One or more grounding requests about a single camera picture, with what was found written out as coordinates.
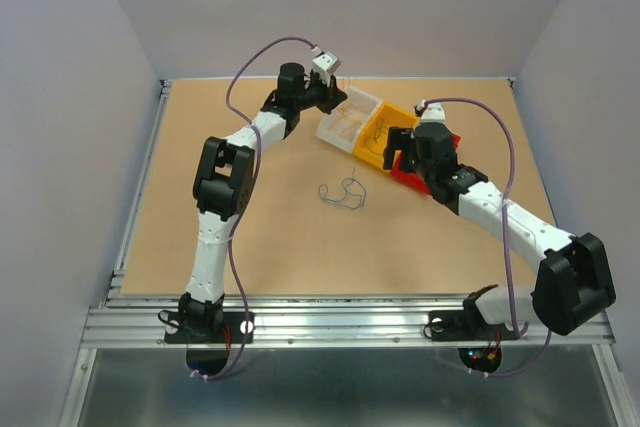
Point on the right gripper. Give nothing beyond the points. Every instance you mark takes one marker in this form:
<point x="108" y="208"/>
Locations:
<point x="399" y="138"/>

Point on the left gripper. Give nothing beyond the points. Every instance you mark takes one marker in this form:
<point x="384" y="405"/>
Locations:
<point x="331" y="96"/>

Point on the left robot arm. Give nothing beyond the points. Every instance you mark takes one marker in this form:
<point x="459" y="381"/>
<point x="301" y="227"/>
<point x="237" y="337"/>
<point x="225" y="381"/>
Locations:
<point x="224" y="182"/>

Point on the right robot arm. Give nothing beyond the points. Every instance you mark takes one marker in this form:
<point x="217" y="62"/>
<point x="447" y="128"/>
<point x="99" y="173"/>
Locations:
<point x="573" y="279"/>

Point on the yellow plastic bin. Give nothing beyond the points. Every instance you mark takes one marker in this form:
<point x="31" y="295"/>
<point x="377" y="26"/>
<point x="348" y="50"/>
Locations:
<point x="371" y="140"/>

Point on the red plastic bin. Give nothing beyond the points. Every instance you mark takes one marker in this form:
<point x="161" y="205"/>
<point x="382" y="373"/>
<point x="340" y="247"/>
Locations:
<point x="407" y="174"/>

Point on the white plastic bin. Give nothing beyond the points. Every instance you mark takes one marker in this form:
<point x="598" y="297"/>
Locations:
<point x="341" y="128"/>

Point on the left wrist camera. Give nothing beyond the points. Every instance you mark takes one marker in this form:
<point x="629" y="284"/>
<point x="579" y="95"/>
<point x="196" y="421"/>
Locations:
<point x="324" y="64"/>

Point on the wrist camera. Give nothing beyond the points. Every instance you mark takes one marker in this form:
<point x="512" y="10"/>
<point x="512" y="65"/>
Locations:
<point x="324" y="64"/>
<point x="430" y="112"/>

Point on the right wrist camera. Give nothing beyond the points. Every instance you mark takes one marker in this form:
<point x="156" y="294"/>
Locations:
<point x="430" y="112"/>

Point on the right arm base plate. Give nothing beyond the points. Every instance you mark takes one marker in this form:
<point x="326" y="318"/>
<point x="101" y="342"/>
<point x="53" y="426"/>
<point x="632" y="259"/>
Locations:
<point x="463" y="326"/>

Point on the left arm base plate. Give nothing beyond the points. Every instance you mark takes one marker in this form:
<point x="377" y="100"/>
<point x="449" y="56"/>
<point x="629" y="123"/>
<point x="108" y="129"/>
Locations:
<point x="232" y="329"/>

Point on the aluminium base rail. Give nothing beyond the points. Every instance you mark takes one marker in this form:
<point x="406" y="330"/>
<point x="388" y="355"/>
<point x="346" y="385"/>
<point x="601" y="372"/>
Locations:
<point x="280" y="322"/>

